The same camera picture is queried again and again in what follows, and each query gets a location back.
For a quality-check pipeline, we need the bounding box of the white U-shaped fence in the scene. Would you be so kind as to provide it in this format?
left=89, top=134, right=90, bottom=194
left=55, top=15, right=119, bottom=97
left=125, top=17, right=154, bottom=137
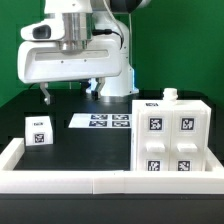
left=0, top=138, right=224, bottom=194

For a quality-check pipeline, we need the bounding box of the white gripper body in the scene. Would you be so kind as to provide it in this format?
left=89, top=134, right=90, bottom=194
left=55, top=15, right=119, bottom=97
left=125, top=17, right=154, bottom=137
left=17, top=13, right=122, bottom=84

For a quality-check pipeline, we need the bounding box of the white cabinet body box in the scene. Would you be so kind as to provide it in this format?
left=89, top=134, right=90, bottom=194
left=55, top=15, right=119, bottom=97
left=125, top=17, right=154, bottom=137
left=130, top=88, right=211, bottom=172

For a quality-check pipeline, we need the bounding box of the white cabinet top block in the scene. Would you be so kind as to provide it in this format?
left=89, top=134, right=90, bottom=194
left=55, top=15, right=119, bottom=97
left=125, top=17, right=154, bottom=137
left=25, top=116, right=53, bottom=146

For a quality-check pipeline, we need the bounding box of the white cabinet door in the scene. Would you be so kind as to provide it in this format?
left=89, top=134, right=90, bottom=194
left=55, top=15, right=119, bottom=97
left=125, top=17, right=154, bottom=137
left=169, top=109, right=206, bottom=172
left=136, top=110, right=172, bottom=172

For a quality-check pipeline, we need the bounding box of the black cable bundle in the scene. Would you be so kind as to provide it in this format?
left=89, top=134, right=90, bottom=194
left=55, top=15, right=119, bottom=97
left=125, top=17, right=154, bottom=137
left=27, top=82, right=43, bottom=90

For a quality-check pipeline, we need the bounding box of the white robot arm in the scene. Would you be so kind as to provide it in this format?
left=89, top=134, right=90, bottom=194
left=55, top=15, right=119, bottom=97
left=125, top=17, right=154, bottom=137
left=17, top=0, right=151, bottom=102

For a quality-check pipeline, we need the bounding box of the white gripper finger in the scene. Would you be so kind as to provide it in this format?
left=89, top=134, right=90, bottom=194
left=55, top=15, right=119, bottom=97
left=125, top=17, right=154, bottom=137
left=40, top=83, right=51, bottom=105
left=91, top=78, right=105, bottom=100

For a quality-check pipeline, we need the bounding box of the white marker sheet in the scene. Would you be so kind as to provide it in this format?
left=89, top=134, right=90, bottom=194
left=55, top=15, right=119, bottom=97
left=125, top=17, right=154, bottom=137
left=69, top=113, right=132, bottom=129

